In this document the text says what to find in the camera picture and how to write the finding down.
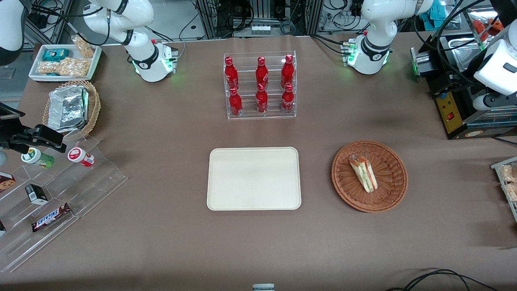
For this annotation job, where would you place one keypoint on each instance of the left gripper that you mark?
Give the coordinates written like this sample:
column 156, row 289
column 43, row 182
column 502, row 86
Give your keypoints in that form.
column 461, row 75

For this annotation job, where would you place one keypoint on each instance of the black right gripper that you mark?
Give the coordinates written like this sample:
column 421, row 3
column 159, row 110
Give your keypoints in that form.
column 9, row 131

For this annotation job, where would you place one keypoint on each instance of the triangular sandwich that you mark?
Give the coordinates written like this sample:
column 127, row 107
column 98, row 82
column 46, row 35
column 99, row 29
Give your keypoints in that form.
column 364, row 174

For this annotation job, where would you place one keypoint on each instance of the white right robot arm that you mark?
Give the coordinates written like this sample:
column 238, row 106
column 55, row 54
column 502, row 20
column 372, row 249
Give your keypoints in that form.
column 141, row 52

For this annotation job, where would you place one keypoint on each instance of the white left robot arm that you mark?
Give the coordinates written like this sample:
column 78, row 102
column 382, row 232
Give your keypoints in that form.
column 375, row 24

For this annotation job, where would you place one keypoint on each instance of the oval tan wicker basket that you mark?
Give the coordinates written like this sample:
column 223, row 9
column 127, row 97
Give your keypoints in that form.
column 95, row 107

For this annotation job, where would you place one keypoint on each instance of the white snack tray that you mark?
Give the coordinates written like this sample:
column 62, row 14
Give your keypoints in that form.
column 95, row 60

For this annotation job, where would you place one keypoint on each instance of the round brown wicker basket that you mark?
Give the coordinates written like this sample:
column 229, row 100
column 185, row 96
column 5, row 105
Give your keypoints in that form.
column 387, row 190

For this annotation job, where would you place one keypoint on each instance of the cream rectangular tray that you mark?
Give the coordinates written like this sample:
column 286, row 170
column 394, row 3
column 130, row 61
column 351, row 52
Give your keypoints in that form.
column 253, row 178

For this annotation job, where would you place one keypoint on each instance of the green yogurt drink bottle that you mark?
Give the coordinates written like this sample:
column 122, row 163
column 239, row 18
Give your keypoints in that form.
column 38, row 157

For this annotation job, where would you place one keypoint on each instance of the black machine with yellow panel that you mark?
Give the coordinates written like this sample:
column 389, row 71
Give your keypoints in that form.
column 452, row 117

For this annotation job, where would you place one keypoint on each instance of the aluminium foil container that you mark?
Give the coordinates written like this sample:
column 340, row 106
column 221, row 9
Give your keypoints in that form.
column 66, row 109

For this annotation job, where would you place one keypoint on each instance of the red yogurt drink bottle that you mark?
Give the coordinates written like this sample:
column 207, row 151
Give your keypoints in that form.
column 80, row 156

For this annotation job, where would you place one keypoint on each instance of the small black box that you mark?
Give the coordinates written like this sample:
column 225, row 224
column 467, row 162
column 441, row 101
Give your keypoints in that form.
column 36, row 194

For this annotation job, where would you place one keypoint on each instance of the brown cookie box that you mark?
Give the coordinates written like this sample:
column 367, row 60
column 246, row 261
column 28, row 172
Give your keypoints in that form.
column 6, row 182

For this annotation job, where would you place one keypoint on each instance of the steel pan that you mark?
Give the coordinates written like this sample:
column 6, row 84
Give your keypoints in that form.
column 464, row 46

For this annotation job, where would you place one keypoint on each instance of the clear acrylic stepped shelf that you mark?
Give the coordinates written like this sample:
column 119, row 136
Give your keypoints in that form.
column 93, row 182

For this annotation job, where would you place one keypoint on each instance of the round green-lit metal disc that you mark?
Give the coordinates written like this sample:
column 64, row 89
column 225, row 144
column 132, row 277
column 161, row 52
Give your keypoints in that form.
column 416, row 64

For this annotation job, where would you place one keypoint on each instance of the clear rice cracker bag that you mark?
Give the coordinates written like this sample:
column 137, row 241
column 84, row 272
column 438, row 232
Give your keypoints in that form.
column 512, row 192
column 509, row 173

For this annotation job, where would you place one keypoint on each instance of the large clear peanut snack bag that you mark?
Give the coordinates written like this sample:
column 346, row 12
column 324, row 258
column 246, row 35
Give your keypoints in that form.
column 66, row 68

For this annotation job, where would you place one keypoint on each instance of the Snickers chocolate bar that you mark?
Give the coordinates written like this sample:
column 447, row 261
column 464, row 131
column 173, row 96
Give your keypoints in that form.
column 50, row 217

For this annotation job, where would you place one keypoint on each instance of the teal snack packet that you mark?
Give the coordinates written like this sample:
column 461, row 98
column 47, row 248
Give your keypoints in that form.
column 55, row 54

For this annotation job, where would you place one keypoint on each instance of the dark snack packet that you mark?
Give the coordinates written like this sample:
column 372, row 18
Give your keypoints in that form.
column 2, row 228

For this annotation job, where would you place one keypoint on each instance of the small clear snack bag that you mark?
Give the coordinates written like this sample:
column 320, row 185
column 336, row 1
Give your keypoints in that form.
column 84, row 47

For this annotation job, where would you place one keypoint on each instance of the red cola bottle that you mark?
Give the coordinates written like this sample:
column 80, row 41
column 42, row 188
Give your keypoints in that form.
column 235, row 104
column 231, row 74
column 261, row 101
column 261, row 74
column 287, row 72
column 287, row 101

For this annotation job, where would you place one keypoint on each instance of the clear acrylic bottle rack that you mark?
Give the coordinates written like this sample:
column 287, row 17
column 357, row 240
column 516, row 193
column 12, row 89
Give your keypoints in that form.
column 260, row 115

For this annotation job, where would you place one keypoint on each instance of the white power strip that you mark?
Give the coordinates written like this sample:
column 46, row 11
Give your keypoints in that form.
column 261, row 29

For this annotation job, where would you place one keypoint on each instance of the grey camera top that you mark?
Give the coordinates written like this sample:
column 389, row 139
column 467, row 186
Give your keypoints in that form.
column 263, row 287

